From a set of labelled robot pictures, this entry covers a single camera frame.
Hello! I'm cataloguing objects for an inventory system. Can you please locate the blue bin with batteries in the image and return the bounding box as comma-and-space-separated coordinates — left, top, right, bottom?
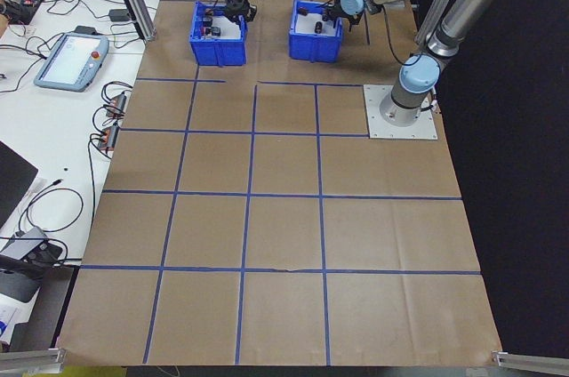
288, 0, 346, 62

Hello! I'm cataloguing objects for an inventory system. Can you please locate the blue bin with small parts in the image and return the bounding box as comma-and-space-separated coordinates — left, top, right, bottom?
189, 1, 248, 68

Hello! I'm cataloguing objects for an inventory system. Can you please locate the grey box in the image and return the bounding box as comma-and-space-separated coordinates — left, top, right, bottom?
0, 266, 42, 307

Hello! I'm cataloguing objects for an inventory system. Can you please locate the white paper bin liner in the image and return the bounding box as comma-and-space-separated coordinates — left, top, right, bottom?
295, 10, 339, 36
208, 16, 244, 40

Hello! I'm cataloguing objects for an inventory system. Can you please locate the grey blue teach pendant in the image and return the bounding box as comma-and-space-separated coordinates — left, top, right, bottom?
33, 31, 111, 93

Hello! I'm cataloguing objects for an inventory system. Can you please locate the grey usb hub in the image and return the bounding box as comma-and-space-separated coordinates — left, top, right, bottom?
0, 225, 49, 262

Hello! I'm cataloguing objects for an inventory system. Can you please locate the aluminium corner profile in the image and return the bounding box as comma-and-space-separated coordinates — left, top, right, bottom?
0, 347, 68, 373
491, 349, 569, 369

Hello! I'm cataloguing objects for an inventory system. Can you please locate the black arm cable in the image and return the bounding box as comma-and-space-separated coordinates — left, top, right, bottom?
380, 3, 413, 65

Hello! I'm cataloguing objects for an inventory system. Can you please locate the white square base plate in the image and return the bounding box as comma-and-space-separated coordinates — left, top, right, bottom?
363, 83, 439, 140

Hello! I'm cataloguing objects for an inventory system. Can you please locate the black orange cable adapter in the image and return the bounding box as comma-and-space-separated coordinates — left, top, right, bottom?
102, 91, 131, 119
91, 125, 121, 151

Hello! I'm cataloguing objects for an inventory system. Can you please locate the black frame cover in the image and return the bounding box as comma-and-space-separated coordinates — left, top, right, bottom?
413, 0, 569, 358

